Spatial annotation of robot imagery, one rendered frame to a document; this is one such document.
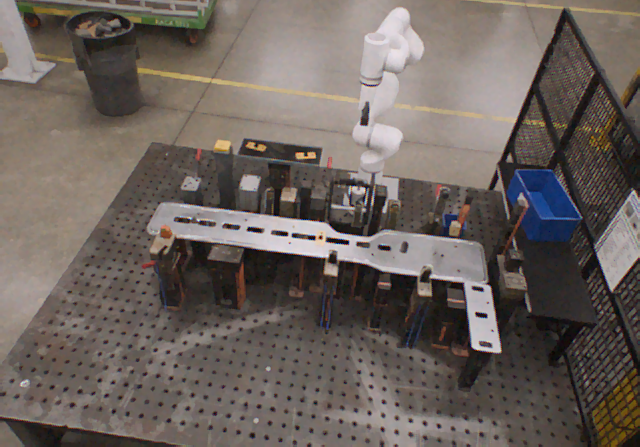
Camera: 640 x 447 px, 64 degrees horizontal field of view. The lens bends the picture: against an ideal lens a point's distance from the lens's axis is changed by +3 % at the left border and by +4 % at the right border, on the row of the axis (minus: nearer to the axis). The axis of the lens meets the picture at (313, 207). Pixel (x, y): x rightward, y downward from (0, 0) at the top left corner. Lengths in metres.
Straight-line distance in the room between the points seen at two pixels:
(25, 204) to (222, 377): 2.36
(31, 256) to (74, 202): 0.50
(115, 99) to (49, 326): 2.62
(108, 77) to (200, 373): 2.95
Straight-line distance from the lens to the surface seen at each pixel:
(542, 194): 2.51
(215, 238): 2.07
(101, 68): 4.45
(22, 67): 5.45
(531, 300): 2.05
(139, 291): 2.34
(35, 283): 3.48
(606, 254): 2.09
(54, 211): 3.89
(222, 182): 2.38
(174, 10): 5.74
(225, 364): 2.08
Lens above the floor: 2.51
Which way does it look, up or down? 44 degrees down
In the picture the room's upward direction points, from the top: 5 degrees clockwise
